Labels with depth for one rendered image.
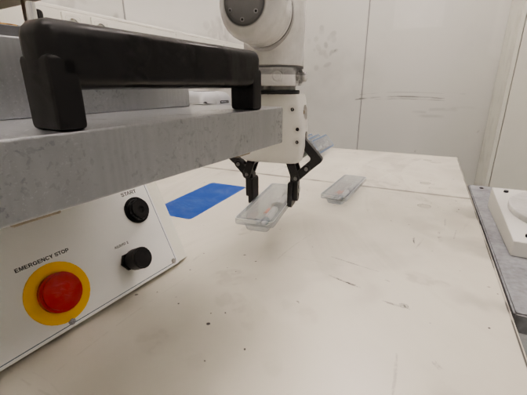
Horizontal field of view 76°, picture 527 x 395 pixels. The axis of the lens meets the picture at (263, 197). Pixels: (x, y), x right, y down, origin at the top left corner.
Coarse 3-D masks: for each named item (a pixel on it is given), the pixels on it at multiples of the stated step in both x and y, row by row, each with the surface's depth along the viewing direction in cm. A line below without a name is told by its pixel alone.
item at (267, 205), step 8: (272, 184) 62; (280, 184) 62; (264, 192) 57; (272, 192) 57; (280, 192) 57; (256, 200) 53; (264, 200) 53; (272, 200) 53; (280, 200) 53; (248, 208) 49; (256, 208) 49; (264, 208) 50; (272, 208) 50; (280, 208) 50; (240, 216) 46; (248, 216) 46; (256, 216) 47; (264, 216) 47; (272, 216) 47
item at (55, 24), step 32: (32, 32) 12; (64, 32) 12; (96, 32) 13; (128, 32) 15; (32, 64) 12; (64, 64) 12; (96, 64) 13; (128, 64) 15; (160, 64) 16; (192, 64) 18; (224, 64) 20; (256, 64) 23; (32, 96) 13; (64, 96) 12; (256, 96) 24; (64, 128) 13
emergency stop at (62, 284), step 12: (48, 276) 33; (60, 276) 33; (72, 276) 34; (48, 288) 32; (60, 288) 33; (72, 288) 34; (48, 300) 32; (60, 300) 33; (72, 300) 33; (60, 312) 33
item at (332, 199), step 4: (364, 176) 83; (336, 180) 80; (364, 180) 81; (332, 184) 77; (360, 184) 77; (356, 188) 74; (352, 192) 71; (324, 196) 70; (328, 196) 69; (332, 196) 69; (336, 196) 68; (348, 196) 69; (328, 200) 71; (332, 200) 70; (336, 200) 69; (340, 200) 68; (344, 200) 68; (336, 204) 70; (340, 204) 70
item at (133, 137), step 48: (0, 48) 16; (0, 96) 17; (96, 96) 21; (144, 96) 24; (0, 144) 11; (48, 144) 12; (96, 144) 14; (144, 144) 16; (192, 144) 19; (240, 144) 23; (0, 192) 11; (48, 192) 13; (96, 192) 14
